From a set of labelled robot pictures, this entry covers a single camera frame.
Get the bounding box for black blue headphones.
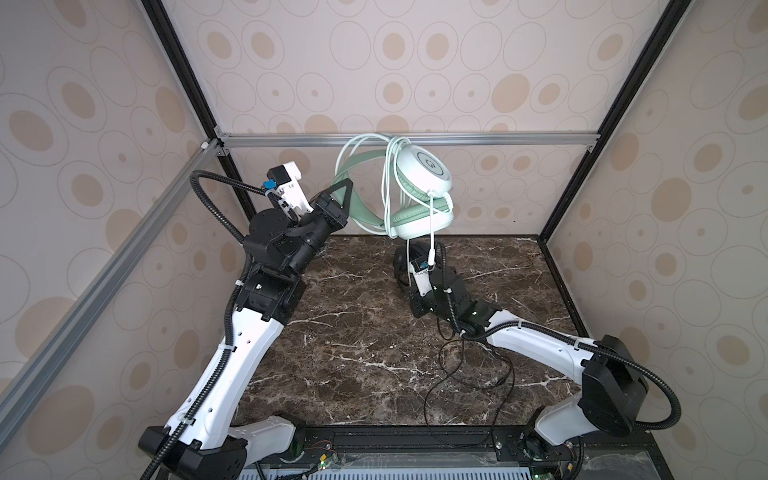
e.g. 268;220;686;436
393;242;447;296

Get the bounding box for black headphone cable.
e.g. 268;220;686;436
422;317;517;448

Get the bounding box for mint green headphones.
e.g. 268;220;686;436
333;133;454;240

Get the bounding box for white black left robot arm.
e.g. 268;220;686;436
139;167;354;479

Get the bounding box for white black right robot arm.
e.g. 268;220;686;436
396;261;682;460

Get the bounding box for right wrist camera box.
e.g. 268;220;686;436
409;265;433;297

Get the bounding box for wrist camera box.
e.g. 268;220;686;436
263;161;312;217
409;265;433;297

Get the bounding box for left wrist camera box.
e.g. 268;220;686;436
263;161;312;217

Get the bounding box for silver aluminium back rail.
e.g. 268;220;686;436
215;130;601;150

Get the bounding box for silver aluminium rail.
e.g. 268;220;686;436
215;130;601;150
1;139;223;449

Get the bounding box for black vertical frame post left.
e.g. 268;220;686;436
140;0;256;245

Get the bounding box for black vertical frame post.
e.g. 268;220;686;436
140;0;256;245
538;0;694;246

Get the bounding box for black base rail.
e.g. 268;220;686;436
157;424;673;480

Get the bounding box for black vertical frame post right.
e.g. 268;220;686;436
538;0;694;246

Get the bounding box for silver aluminium left rail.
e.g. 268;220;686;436
1;139;223;449

